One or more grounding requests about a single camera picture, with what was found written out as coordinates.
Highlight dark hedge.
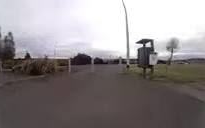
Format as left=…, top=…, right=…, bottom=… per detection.
left=70, top=53, right=106, bottom=66

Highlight curved street lamp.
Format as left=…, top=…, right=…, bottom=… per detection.
left=121, top=0, right=131, bottom=69

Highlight grey asphalt road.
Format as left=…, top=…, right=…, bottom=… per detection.
left=0, top=63, right=205, bottom=128

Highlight roofed grey kiosk box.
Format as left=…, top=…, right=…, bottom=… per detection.
left=135, top=38, right=159, bottom=80

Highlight clump of dry bushes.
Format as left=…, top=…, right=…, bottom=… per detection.
left=11, top=59, right=59, bottom=76

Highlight bare tree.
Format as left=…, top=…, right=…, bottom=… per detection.
left=165, top=37, right=180, bottom=66

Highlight small dark tree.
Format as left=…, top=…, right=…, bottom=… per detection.
left=24, top=50, right=32, bottom=60

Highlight green grass field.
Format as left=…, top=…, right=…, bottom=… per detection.
left=126, top=62, right=205, bottom=84

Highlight concrete kerb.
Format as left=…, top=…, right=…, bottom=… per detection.
left=0, top=73, right=49, bottom=89

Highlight pale paved path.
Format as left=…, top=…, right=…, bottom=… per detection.
left=156, top=79, right=205, bottom=105

